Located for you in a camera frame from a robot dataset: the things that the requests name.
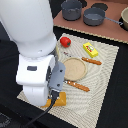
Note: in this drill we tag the pink brown board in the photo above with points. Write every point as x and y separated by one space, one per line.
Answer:
107 29

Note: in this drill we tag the dark grey pot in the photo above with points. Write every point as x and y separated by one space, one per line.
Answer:
71 9

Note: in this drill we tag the yellow snack box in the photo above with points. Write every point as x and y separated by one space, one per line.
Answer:
90 49

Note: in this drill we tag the beige bowl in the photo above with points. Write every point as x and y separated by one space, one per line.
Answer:
124 16

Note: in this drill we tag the knife with orange handle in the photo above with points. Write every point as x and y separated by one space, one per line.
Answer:
84 58

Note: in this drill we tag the round beige plate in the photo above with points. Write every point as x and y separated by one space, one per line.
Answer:
75 69

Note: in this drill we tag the red toy tomato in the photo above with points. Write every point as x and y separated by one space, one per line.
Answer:
65 41

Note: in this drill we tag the fork with orange handle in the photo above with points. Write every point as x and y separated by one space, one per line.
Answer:
76 85

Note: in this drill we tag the beige woven placemat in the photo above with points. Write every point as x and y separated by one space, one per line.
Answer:
82 108

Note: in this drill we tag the orange toy bread loaf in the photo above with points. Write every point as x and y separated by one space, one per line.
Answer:
61 101

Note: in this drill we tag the grey saucepan with handle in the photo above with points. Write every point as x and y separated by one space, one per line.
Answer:
94 16

